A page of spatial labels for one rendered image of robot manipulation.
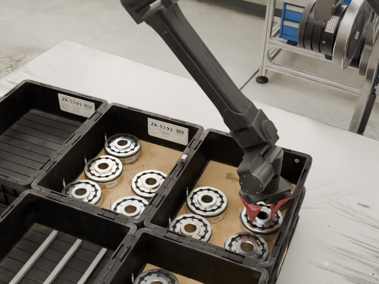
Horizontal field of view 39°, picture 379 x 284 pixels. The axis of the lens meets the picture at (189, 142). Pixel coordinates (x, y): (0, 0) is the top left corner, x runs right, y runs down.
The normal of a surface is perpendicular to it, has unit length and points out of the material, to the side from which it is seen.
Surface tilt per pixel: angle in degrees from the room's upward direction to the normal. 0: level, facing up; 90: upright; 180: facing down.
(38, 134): 0
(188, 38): 53
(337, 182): 0
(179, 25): 58
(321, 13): 90
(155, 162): 0
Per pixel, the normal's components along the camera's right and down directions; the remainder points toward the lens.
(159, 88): 0.02, -0.78
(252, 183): -0.51, 0.52
